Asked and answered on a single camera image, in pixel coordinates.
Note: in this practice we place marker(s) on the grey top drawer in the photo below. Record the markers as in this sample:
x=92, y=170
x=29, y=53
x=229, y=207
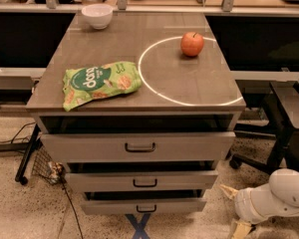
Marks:
x=138, y=147

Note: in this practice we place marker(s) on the green snack chip bag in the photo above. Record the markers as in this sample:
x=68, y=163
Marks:
x=84, y=85

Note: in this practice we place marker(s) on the red apple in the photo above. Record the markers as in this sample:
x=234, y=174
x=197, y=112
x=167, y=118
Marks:
x=191, y=44

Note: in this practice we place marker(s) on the black wire basket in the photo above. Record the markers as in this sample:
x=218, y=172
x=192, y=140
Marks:
x=48, y=169

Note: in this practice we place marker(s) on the white ceramic bowl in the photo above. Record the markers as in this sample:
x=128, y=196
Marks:
x=98, y=16

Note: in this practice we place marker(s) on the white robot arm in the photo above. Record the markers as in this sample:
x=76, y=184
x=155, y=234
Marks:
x=284, y=186

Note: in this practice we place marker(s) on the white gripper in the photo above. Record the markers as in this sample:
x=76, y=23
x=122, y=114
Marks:
x=243, y=204

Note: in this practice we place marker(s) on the black office chair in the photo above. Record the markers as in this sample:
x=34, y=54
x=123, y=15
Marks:
x=281, y=107

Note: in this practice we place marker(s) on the grey drawer cabinet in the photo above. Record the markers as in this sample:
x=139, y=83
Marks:
x=152, y=87

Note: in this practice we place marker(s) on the grey bottom drawer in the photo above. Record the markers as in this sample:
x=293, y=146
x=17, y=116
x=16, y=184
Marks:
x=143, y=206

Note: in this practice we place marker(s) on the blue tape cross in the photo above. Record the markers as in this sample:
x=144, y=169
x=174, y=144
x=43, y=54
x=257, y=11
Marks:
x=139, y=226

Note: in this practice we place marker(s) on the grey drawer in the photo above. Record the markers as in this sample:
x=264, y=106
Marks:
x=138, y=147
x=141, y=181
x=143, y=206

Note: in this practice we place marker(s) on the black table leg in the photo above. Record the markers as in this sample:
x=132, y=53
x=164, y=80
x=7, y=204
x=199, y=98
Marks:
x=30, y=147

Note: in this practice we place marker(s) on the grey middle drawer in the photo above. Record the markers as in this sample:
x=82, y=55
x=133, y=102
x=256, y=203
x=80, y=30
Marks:
x=141, y=181

